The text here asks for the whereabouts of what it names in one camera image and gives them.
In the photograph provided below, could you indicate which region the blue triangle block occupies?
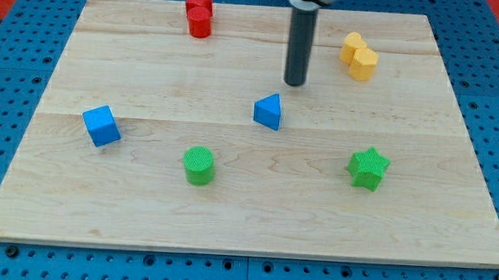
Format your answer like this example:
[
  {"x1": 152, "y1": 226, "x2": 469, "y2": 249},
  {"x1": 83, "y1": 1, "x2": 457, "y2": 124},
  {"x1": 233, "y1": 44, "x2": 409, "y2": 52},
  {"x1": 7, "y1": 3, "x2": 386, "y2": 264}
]
[{"x1": 253, "y1": 94, "x2": 282, "y2": 130}]

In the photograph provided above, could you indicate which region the green cylinder block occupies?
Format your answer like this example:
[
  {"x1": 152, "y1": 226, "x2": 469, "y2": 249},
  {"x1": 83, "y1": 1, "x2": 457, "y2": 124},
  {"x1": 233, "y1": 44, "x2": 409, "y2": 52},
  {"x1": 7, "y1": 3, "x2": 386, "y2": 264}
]
[{"x1": 183, "y1": 146, "x2": 215, "y2": 186}]

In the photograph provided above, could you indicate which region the light wooden board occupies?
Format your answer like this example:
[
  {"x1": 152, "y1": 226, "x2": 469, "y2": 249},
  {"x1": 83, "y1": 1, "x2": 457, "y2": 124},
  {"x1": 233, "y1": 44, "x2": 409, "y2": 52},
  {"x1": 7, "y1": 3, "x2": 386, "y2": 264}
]
[{"x1": 0, "y1": 0, "x2": 499, "y2": 269}]

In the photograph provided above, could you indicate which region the green star block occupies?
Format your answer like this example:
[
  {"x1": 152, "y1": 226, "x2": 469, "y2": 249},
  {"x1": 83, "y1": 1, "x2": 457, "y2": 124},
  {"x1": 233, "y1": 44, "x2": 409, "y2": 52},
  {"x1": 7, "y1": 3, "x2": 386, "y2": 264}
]
[{"x1": 347, "y1": 147, "x2": 391, "y2": 192}]

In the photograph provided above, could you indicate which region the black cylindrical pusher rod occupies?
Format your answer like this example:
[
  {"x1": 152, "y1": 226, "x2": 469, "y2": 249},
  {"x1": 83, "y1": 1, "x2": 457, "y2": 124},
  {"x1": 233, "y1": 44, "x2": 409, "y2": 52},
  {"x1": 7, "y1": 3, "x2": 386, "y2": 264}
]
[{"x1": 283, "y1": 7, "x2": 318, "y2": 87}]

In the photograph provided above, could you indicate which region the red cylinder block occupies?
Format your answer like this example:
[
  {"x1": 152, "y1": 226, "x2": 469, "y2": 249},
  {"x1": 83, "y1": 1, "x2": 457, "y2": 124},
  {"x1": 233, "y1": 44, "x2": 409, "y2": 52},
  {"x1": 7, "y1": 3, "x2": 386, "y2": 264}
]
[{"x1": 187, "y1": 6, "x2": 212, "y2": 38}]

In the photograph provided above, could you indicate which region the yellow hexagon block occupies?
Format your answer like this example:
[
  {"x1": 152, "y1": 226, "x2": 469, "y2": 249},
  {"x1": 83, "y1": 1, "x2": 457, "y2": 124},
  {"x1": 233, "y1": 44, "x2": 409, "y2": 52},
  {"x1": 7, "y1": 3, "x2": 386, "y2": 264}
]
[{"x1": 348, "y1": 48, "x2": 379, "y2": 81}]

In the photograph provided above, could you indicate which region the yellow heart block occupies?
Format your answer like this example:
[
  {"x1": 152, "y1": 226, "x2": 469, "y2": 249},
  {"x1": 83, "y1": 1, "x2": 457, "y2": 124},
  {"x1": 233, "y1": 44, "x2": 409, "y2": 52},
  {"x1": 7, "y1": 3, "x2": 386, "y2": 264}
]
[{"x1": 340, "y1": 32, "x2": 367, "y2": 64}]

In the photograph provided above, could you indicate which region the red star block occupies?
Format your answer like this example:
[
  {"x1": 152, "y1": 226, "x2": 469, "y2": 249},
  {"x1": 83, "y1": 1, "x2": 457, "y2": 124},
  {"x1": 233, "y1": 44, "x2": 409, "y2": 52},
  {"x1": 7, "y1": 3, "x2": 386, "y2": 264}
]
[{"x1": 185, "y1": 0, "x2": 213, "y2": 16}]

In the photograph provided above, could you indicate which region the blue cube block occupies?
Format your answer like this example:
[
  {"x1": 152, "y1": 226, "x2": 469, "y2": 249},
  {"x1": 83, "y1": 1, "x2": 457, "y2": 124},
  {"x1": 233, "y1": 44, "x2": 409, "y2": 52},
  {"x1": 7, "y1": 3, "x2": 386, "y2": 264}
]
[{"x1": 82, "y1": 105, "x2": 121, "y2": 147}]

